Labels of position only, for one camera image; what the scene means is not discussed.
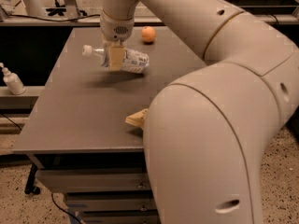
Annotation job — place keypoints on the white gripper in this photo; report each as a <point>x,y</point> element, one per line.
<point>116,31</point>

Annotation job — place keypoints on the clear plastic water bottle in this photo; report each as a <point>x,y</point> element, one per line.
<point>134,61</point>

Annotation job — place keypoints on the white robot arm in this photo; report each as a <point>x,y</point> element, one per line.
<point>205,133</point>

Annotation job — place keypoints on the white pump dispenser bottle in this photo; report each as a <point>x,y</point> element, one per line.
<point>12,81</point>

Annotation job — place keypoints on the orange fruit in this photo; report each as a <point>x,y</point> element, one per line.
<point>148,34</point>

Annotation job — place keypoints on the sea salt chip bag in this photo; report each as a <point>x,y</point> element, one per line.
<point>137,119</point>

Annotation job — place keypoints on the grey drawer cabinet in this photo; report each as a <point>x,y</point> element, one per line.
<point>77,135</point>

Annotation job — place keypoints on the black table leg foot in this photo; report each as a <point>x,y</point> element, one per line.
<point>30,187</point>

